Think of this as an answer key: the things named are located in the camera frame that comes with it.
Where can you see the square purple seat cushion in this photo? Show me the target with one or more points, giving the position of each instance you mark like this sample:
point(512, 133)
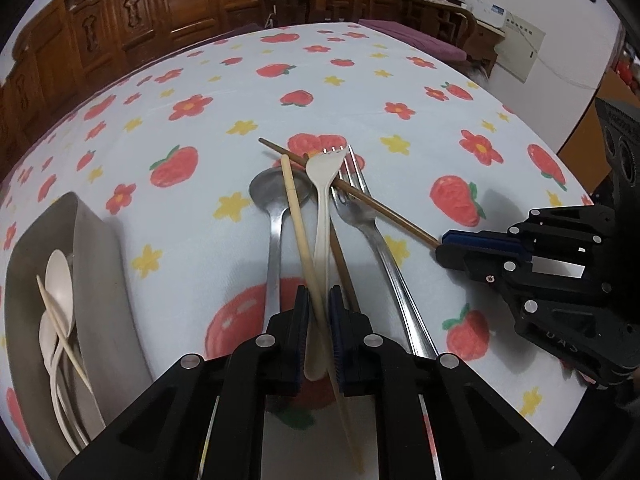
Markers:
point(420, 37)

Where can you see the rectangular metal tin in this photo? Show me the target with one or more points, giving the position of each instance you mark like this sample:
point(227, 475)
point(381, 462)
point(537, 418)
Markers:
point(30, 310)

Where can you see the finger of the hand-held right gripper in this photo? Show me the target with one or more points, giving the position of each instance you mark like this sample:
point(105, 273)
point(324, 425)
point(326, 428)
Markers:
point(480, 262)
point(480, 239)

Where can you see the metal fork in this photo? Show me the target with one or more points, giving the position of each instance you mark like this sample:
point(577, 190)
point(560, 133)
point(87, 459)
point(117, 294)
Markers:
point(385, 260)

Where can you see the wooden side table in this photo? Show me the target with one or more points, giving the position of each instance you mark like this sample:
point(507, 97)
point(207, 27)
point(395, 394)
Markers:
point(480, 45)

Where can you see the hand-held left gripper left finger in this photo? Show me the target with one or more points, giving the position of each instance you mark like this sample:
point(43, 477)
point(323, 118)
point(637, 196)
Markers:
point(300, 340)

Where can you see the white router box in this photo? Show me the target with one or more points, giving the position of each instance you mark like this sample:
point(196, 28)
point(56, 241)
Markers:
point(491, 14)

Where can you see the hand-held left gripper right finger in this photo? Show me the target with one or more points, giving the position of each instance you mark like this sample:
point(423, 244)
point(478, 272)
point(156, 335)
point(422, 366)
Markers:
point(336, 340)

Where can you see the white plastic fork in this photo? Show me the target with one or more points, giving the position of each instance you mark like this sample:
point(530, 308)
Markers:
point(322, 210)

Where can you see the metal spoon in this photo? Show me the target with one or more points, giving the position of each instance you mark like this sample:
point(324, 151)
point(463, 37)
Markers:
point(272, 190)

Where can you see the large white plastic spoon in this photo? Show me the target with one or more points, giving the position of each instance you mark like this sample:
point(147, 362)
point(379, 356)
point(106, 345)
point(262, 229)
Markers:
point(60, 280)

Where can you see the carved wooden sofa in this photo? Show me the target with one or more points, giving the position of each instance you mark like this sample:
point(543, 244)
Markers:
point(150, 5)

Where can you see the beige chopstick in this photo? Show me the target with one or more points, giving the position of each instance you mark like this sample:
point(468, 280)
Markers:
point(295, 200)
point(75, 360)

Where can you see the small white plastic spoon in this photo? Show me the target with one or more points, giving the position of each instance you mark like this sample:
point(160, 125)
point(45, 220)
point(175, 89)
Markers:
point(48, 335)

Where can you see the strawberry flower print tablecloth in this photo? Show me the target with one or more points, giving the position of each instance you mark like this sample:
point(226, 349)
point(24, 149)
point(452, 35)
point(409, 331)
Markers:
point(350, 85)

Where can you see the brown chopstick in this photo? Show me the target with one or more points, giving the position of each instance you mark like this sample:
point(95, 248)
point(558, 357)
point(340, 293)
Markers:
point(345, 270)
point(380, 206)

